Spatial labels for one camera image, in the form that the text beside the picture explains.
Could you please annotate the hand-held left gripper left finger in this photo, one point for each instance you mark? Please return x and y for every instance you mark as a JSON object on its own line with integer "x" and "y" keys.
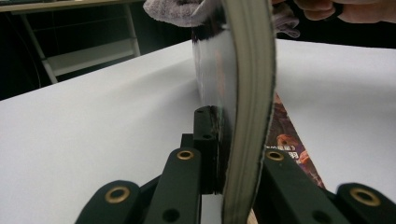
{"x": 186, "y": 180}

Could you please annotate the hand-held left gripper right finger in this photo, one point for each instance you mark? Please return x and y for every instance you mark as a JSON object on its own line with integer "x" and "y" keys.
{"x": 289, "y": 193}

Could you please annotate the striped fluffy purple cloth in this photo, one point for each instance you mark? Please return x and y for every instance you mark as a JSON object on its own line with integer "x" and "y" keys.
{"x": 174, "y": 12}

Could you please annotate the white metal stand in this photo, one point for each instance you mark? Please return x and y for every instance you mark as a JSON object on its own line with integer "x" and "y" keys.
{"x": 90, "y": 56}

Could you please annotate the beige board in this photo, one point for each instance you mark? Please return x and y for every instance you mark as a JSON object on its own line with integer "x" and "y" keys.
{"x": 62, "y": 4}

